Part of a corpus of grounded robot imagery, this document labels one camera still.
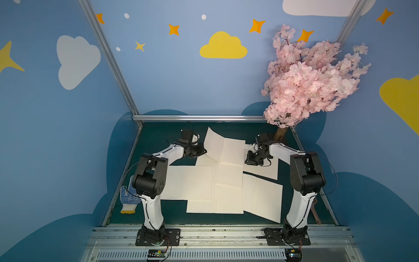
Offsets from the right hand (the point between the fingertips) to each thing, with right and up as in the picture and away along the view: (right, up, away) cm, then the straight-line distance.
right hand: (248, 160), depth 100 cm
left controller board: (-47, -38, -28) cm, 67 cm away
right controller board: (+15, -40, -27) cm, 50 cm away
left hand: (-25, +8, -2) cm, 27 cm away
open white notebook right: (+5, -19, -12) cm, 23 cm away
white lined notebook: (-15, -9, -4) cm, 18 cm away
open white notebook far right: (+13, -6, -5) cm, 15 cm away
